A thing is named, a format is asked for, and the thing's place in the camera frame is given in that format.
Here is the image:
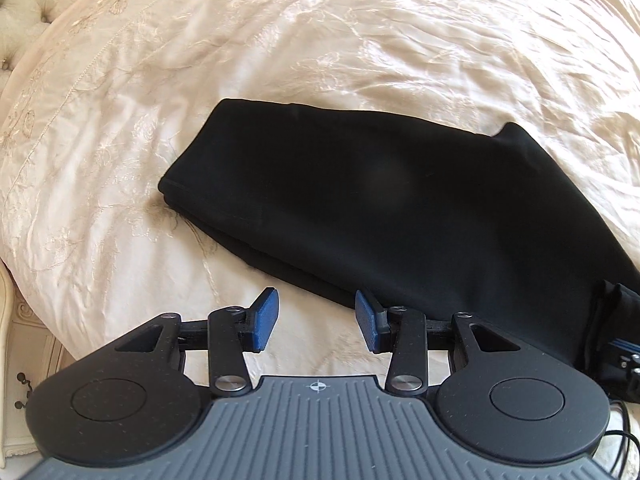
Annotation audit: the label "black cable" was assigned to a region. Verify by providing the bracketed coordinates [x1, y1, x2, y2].
[596, 398, 634, 476]

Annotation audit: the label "black pants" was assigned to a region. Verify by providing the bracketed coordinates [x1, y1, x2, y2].
[158, 100, 639, 363]

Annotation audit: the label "cream embroidered bedspread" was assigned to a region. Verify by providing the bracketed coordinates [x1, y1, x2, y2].
[0, 0, 640, 376]

